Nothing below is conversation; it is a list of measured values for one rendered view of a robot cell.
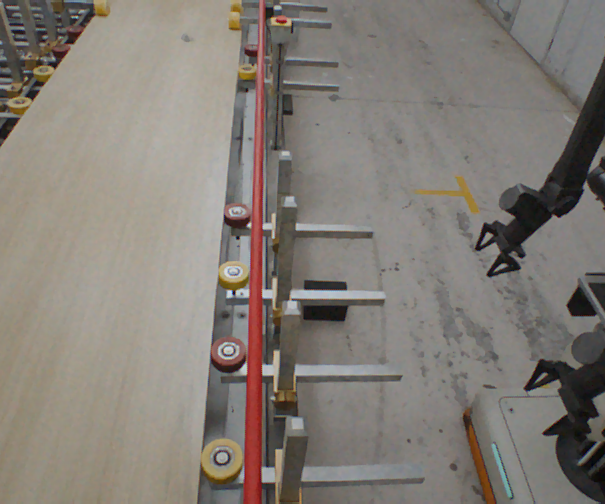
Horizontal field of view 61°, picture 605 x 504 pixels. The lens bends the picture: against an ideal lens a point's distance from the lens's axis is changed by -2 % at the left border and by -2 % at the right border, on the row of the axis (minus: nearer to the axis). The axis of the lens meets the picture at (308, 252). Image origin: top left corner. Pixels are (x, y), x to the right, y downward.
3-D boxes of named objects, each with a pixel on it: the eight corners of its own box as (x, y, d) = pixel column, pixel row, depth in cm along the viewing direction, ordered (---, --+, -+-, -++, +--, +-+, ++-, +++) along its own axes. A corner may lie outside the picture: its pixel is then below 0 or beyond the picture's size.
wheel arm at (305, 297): (381, 299, 148) (383, 289, 145) (383, 308, 146) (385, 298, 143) (227, 298, 144) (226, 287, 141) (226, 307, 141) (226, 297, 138)
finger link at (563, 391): (537, 442, 93) (582, 418, 88) (523, 406, 98) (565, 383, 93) (559, 450, 96) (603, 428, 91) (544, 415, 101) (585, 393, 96)
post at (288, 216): (286, 329, 148) (297, 194, 116) (286, 339, 146) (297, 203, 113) (273, 329, 148) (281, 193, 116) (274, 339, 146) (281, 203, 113)
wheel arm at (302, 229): (370, 234, 164) (372, 223, 161) (371, 241, 162) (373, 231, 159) (231, 231, 160) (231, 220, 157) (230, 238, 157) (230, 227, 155)
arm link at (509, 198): (580, 203, 114) (563, 181, 121) (547, 181, 110) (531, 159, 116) (539, 238, 121) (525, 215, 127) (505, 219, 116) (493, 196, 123)
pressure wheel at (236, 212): (235, 251, 156) (235, 221, 148) (219, 237, 160) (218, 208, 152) (256, 239, 160) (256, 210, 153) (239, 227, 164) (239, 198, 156)
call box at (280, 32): (289, 39, 192) (290, 18, 186) (290, 46, 187) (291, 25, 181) (270, 38, 191) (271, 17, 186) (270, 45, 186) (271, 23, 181)
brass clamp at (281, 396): (295, 362, 129) (296, 350, 126) (297, 411, 120) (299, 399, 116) (270, 362, 129) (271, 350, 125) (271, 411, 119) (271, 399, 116)
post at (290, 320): (287, 421, 135) (300, 298, 102) (288, 433, 132) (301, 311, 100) (274, 421, 134) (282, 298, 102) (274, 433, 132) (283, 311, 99)
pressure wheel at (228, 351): (218, 396, 120) (216, 368, 112) (208, 369, 125) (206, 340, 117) (251, 385, 122) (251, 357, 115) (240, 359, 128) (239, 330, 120)
